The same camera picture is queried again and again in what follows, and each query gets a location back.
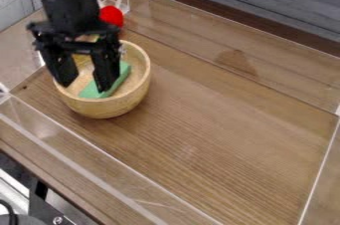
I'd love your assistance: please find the light wooden bowl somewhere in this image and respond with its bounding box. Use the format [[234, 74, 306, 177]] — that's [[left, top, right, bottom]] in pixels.
[[53, 40, 152, 118]]

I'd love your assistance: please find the black table leg bracket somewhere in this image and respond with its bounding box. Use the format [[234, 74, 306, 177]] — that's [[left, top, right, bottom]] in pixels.
[[28, 179, 77, 225]]

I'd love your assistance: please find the clear acrylic enclosure wall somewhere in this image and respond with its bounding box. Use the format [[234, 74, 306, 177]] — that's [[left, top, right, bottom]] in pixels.
[[0, 0, 340, 225]]

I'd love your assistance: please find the red plush strawberry toy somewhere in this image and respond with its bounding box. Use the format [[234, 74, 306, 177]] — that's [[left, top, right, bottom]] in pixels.
[[100, 6, 124, 28]]

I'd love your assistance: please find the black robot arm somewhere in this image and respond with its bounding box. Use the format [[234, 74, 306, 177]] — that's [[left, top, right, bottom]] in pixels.
[[26, 0, 121, 92]]

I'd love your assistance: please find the black cable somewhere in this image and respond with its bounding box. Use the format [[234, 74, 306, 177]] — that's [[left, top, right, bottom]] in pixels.
[[0, 199, 20, 225]]

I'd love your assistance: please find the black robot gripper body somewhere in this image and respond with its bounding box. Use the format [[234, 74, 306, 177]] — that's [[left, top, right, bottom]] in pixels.
[[26, 0, 120, 56]]

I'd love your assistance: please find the green rectangular block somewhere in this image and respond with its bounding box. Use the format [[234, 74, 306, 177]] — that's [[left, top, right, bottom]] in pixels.
[[78, 61, 132, 99]]

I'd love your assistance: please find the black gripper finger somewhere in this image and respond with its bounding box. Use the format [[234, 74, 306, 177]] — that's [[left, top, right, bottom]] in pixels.
[[92, 50, 120, 93], [41, 50, 78, 87]]

